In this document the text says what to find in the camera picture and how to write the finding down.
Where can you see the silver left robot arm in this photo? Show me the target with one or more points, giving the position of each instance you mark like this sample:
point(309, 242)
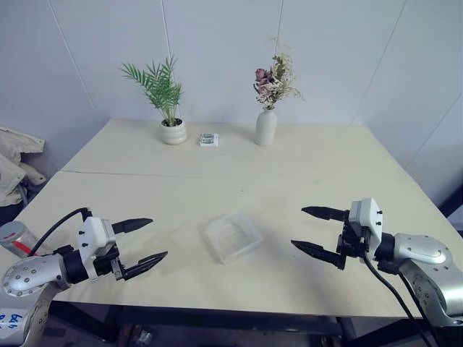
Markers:
point(25, 276)

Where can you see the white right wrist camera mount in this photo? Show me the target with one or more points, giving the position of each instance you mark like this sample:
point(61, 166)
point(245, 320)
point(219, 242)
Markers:
point(369, 217)

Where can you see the black metal table frame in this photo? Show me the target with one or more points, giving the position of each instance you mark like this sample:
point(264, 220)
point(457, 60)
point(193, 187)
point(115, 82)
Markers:
point(217, 320)

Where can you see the small white printed box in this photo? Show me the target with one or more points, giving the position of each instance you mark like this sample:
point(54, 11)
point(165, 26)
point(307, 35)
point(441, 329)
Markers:
point(208, 140)

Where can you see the black metal frame bar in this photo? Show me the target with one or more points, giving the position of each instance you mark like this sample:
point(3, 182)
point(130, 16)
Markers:
point(452, 200)

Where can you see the green palm plant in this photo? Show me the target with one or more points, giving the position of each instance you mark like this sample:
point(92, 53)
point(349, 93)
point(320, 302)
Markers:
point(159, 86)

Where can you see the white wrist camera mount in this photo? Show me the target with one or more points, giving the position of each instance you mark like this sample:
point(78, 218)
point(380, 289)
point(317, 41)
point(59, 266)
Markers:
point(92, 235)
point(369, 217)

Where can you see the beige jacket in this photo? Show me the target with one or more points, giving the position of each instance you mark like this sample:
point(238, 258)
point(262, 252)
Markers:
point(14, 162)

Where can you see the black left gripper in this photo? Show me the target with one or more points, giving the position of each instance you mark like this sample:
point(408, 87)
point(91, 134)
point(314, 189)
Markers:
point(105, 265)

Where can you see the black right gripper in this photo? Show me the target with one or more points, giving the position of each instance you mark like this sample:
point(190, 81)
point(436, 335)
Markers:
point(352, 242)

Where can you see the dried flower bouquet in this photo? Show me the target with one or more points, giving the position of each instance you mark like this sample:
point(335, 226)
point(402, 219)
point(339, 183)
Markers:
point(275, 81)

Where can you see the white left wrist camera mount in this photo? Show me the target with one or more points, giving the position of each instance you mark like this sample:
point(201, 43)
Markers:
point(92, 235)

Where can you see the white ceramic vase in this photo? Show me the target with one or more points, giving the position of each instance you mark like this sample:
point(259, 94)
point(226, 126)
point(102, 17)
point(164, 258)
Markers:
point(266, 130)

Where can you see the white ribbed plant pot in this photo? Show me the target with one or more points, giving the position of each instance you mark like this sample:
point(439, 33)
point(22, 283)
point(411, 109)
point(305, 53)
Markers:
point(174, 134)

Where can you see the clear plastic tray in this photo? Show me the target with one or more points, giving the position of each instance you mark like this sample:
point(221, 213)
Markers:
point(231, 238)

